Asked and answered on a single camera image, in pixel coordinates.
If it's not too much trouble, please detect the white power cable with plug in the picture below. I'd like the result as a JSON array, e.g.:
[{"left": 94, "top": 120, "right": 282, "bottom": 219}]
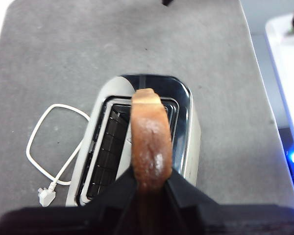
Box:
[{"left": 26, "top": 103, "right": 91, "bottom": 208}]

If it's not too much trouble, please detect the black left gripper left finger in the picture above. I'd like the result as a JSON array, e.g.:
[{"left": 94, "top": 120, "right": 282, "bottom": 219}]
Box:
[{"left": 0, "top": 168, "right": 138, "bottom": 235}]

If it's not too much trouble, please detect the cream toaster with chrome top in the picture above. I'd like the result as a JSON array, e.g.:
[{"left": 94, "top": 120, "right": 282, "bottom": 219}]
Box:
[{"left": 65, "top": 74, "right": 201, "bottom": 208}]

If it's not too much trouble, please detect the toasted bread slice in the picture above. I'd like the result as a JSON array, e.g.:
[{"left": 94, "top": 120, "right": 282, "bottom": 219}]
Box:
[{"left": 131, "top": 88, "right": 173, "bottom": 194}]

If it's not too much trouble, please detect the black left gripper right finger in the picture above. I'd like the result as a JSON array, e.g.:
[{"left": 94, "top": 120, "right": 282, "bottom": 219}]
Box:
[{"left": 166, "top": 168, "right": 294, "bottom": 235}]

